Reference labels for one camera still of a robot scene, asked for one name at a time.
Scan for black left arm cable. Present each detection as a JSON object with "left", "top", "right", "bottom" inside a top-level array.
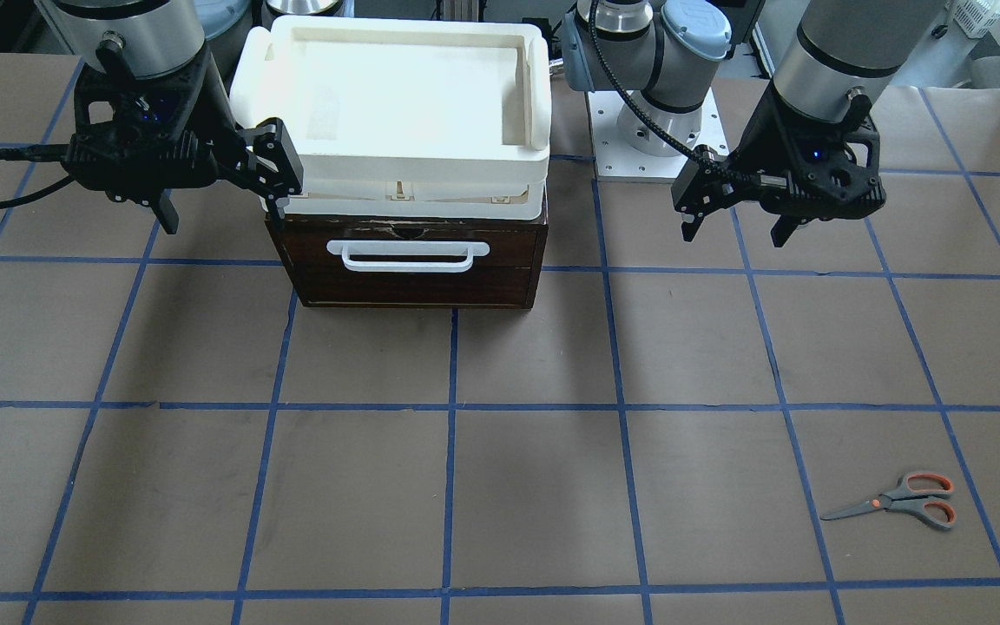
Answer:
[{"left": 585, "top": 0, "right": 761, "bottom": 188}]

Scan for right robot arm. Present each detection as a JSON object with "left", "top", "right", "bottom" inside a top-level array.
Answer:
[{"left": 43, "top": 1, "right": 303, "bottom": 234}]

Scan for wooden drawer with white handle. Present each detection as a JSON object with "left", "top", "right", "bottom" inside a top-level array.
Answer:
[{"left": 273, "top": 229, "right": 545, "bottom": 308}]

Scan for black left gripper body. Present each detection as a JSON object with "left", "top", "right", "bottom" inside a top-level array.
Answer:
[{"left": 672, "top": 84, "right": 886, "bottom": 219}]

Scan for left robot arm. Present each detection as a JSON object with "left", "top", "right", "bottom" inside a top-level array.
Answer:
[{"left": 561, "top": 1, "right": 940, "bottom": 247}]

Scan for dark wooden drawer cabinet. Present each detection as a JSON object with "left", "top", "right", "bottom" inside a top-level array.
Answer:
[{"left": 265, "top": 203, "right": 549, "bottom": 309}]

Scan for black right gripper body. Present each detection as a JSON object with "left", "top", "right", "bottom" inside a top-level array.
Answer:
[{"left": 63, "top": 39, "right": 245, "bottom": 194}]

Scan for grey orange scissors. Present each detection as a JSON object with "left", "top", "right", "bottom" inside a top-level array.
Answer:
[{"left": 819, "top": 471, "right": 957, "bottom": 531}]

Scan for white plastic tray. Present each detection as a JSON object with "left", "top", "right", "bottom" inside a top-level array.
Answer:
[{"left": 229, "top": 16, "right": 552, "bottom": 220}]

